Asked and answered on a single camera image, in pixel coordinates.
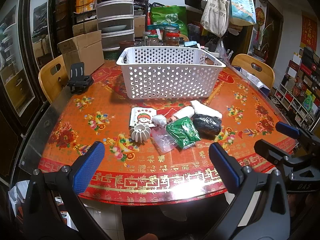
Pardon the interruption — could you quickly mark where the black knitted soft bundle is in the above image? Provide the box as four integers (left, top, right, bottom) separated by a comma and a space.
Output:
191, 114, 222, 136

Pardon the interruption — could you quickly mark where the white cloth packet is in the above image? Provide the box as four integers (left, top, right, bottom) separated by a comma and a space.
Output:
190, 100, 222, 119

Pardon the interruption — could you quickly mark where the green plastic packet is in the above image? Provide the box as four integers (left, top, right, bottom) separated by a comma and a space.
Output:
165, 116, 201, 150

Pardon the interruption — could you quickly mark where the clear plastic pouch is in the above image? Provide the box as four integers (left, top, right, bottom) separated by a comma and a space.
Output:
151, 127, 177, 153

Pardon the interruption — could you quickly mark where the white ribbed round object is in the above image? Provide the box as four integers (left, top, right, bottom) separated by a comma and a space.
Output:
130, 124, 151, 144

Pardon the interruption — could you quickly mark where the cartoon tomato sachet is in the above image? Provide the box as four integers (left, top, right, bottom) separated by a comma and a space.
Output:
129, 107, 157, 128

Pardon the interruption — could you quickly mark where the shelf with small items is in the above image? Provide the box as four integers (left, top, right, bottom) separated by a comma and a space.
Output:
274, 47, 319, 131

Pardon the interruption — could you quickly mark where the right wooden chair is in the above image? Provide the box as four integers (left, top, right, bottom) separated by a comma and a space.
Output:
232, 54, 275, 89

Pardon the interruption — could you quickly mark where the wooden chair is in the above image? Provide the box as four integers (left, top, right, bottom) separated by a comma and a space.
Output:
232, 54, 275, 89
39, 55, 68, 103

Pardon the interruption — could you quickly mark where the white rolled towel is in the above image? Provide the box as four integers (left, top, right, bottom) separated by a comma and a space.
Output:
171, 106, 195, 121

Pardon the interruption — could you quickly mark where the blue illustrated paper bag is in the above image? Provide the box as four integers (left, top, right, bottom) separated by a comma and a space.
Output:
229, 0, 257, 26

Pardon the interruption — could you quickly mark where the small white cloth ball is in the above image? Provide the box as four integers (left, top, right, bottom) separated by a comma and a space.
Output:
152, 115, 167, 127

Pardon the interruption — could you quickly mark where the beige canvas tote bag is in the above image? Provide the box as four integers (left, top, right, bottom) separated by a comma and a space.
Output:
200, 0, 229, 37

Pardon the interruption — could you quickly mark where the black phone holder stand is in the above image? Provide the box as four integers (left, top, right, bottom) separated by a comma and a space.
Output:
67, 62, 93, 94

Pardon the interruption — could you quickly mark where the left wooden chair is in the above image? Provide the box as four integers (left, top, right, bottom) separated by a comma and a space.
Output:
39, 55, 68, 103

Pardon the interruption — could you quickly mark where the white perforated plastic basket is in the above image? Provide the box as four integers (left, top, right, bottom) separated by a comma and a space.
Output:
117, 46, 226, 100

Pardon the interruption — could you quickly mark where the red lid glass jar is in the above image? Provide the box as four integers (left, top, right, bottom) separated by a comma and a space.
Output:
165, 32, 180, 46

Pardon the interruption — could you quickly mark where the green shopping bag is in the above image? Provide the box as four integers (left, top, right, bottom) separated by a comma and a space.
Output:
150, 2, 188, 36

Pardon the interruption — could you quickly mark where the green lid glass jar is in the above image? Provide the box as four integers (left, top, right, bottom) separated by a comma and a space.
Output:
146, 34, 159, 46

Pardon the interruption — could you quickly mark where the cardboard box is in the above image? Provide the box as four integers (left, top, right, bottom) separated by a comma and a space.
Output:
57, 30, 105, 78

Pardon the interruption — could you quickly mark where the grey stacked drawer tower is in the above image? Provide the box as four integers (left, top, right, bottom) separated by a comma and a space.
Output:
96, 0, 135, 51

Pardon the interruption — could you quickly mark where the yellow labelled bucket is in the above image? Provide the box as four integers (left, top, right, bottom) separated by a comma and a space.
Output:
75, 0, 95, 14

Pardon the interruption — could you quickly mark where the red wall scroll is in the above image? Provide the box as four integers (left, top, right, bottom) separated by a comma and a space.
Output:
300, 11, 318, 51

